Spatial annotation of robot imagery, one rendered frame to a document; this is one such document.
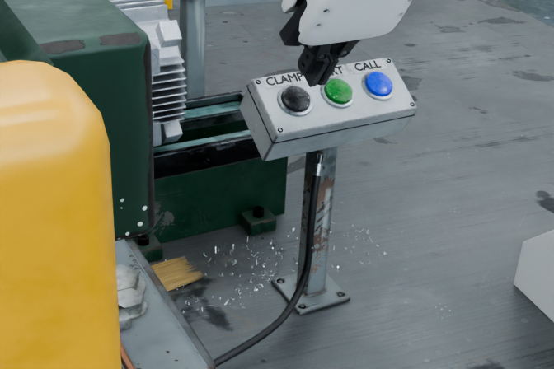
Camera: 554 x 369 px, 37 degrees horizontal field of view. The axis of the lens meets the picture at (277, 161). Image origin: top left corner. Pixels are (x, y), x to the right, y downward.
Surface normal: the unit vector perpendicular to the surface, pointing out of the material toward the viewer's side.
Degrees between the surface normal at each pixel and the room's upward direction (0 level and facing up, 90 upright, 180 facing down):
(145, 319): 0
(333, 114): 32
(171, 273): 2
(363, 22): 126
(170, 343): 0
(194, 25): 90
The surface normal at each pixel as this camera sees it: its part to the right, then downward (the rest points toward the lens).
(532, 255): -0.93, 0.14
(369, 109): 0.29, -0.51
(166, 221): 0.47, 0.44
